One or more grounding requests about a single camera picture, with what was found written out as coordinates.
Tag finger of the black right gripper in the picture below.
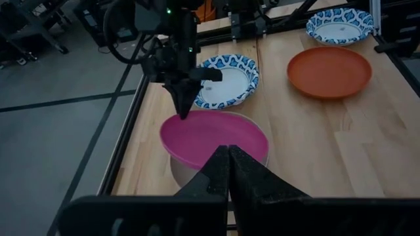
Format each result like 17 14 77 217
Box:
163 81 184 121
182 67 223 121

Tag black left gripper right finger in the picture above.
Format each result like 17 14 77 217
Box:
228 145 420 236

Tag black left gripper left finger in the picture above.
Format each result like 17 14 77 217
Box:
47 145 230 236

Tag purple plate with beige underside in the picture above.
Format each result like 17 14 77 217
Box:
169 111 270 189

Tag blue patterned paper plate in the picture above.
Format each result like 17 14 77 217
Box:
305 7 375 46
194 54 260 110

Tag pink plastic plate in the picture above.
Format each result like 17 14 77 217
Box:
159 109 270 171

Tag orange plastic plate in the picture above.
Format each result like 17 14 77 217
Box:
287 45 373 100

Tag orange container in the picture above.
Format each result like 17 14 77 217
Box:
195 0 217 23

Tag black box with grey panel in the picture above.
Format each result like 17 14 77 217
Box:
74 5 106 43

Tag black rolling stand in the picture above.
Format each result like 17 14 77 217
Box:
0 0 70 66

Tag silver aluminium extrusion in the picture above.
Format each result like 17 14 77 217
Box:
369 0 383 36

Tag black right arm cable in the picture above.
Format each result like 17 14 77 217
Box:
103 0 147 66

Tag black floor cable loop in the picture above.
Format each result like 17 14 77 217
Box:
97 41 119 55

